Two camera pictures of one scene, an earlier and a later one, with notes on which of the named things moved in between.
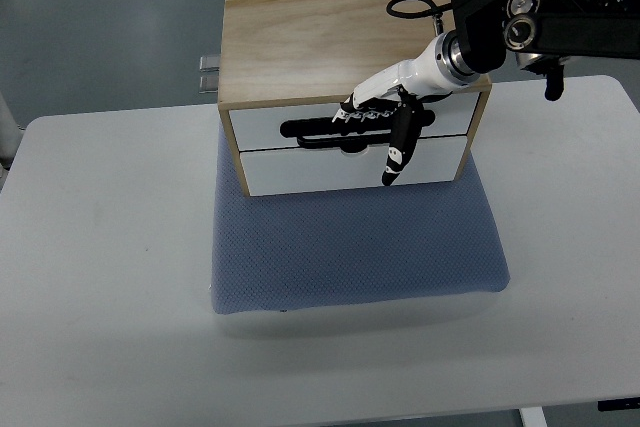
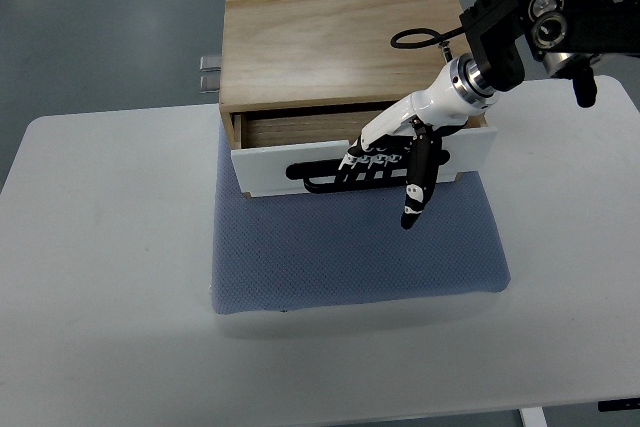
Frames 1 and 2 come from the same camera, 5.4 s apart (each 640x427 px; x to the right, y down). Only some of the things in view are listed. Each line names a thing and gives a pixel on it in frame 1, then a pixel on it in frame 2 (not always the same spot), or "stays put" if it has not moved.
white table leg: [533, 417] stays put
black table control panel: [631, 403] stays put
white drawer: [276, 128] to [289, 153]
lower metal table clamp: [209, 84] stays put
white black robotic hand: [442, 67] to [402, 145]
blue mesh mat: [351, 246] stays put
